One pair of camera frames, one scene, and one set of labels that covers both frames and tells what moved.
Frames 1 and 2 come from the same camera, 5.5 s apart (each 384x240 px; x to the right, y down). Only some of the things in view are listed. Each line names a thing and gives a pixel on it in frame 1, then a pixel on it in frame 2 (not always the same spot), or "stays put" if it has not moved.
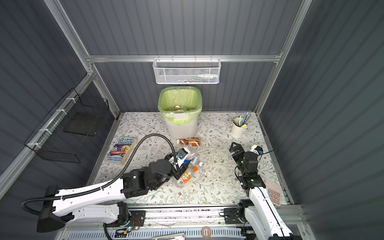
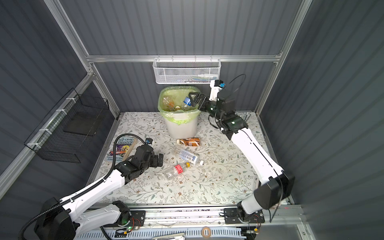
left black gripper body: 172,171 to 153,162
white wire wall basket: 186,71 stays put
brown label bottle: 193,141 stays put
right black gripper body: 239,158 to 207,106
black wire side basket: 64,135 stays put
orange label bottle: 185,178 to 168,103
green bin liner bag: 177,104 stays put
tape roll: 204,228 stays put
